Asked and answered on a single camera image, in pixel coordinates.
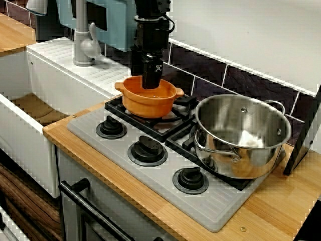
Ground grey toy faucet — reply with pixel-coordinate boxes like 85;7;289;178
72;0;102;67

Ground grey toy stove panel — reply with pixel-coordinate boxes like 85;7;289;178
66;104;286;233

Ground black oven door handle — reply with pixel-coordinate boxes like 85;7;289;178
58;178;164;241

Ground orange plastic toy pot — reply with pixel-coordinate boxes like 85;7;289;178
114;75;185;118

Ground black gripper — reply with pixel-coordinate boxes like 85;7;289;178
130;16;170;90

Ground silver metal frame rail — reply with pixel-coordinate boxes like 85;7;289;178
0;205;30;241

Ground black stove knob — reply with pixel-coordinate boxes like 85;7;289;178
95;115;128;140
127;135;169;168
172;167;209;195

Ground white oven door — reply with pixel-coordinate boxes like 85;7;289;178
56;148;181;241

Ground stainless steel pot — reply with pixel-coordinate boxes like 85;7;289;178
193;94;292;180

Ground teal blue cabinet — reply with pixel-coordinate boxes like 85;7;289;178
55;0;137;53

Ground black burner grate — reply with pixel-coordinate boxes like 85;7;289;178
165;120;286;191
104;92;198;143

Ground clear glass container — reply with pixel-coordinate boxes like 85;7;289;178
25;0;48;17

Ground white toy sink basin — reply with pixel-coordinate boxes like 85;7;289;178
0;36;131;199

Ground black side panel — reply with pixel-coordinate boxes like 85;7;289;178
283;84;321;176

